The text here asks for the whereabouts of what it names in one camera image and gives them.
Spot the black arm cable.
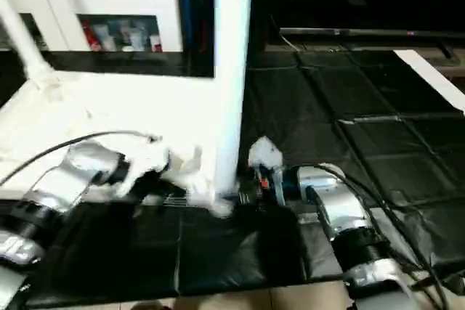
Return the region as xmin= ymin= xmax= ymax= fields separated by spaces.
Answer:
xmin=276 ymin=163 xmax=448 ymax=303
xmin=0 ymin=130 xmax=162 ymax=189

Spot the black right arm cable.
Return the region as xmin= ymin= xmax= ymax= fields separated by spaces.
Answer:
xmin=276 ymin=163 xmax=448 ymax=303

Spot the white flat board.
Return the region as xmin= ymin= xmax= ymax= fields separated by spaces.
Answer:
xmin=395 ymin=49 xmax=465 ymax=116

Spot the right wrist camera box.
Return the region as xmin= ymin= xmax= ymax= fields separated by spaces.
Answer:
xmin=246 ymin=135 xmax=286 ymax=171

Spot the red bottle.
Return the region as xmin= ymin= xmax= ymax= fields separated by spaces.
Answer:
xmin=80 ymin=23 xmax=98 ymax=52

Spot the black work mat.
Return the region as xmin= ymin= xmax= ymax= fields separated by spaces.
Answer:
xmin=0 ymin=45 xmax=465 ymax=305

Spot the white plastic table top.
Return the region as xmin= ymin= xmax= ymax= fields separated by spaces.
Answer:
xmin=0 ymin=69 xmax=242 ymax=218

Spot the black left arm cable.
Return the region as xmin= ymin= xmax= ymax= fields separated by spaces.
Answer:
xmin=0 ymin=130 xmax=162 ymax=189

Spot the white glass-door cabinet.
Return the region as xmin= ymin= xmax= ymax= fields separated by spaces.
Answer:
xmin=0 ymin=0 xmax=184 ymax=54

